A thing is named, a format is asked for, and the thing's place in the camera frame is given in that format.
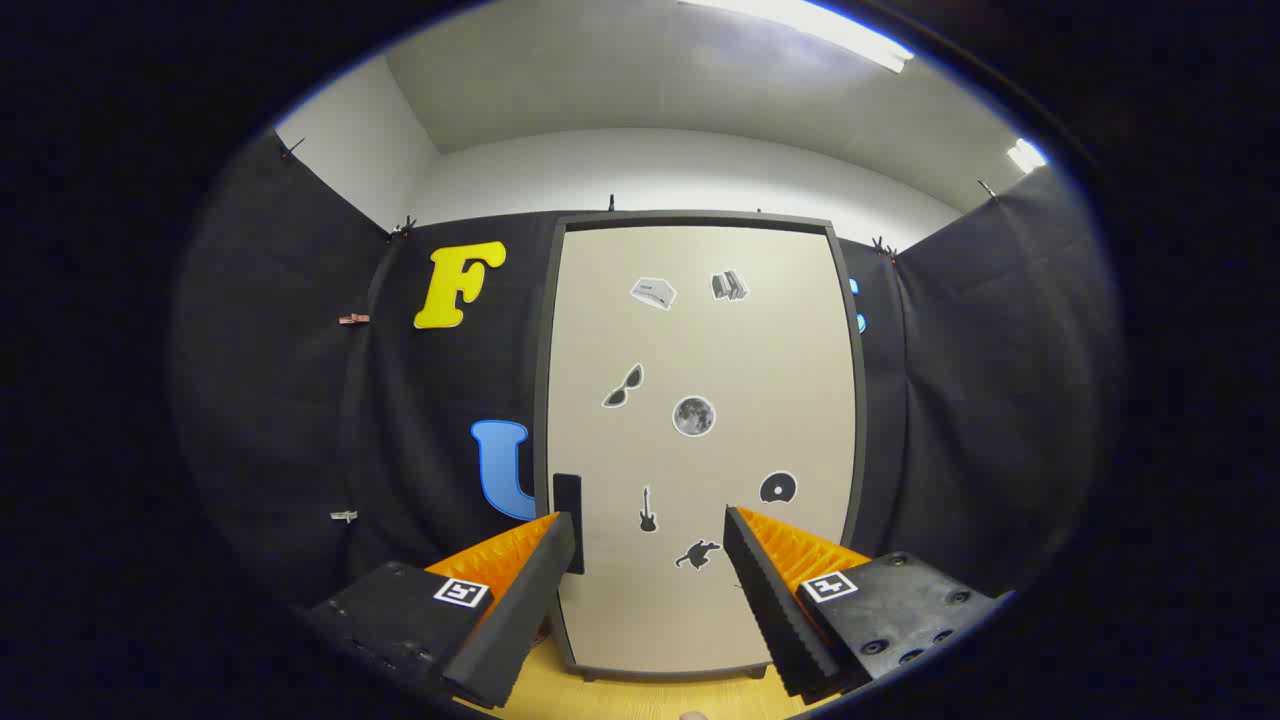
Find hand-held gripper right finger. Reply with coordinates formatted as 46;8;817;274
722;505;1013;701

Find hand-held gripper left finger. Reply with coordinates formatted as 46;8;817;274
300;512;578;711

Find black door handle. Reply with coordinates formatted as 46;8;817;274
553;473;585;576

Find dark grey cabinet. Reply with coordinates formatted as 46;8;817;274
533;210;869;684

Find black backdrop cloth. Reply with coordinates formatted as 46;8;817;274
170;130;1126;611

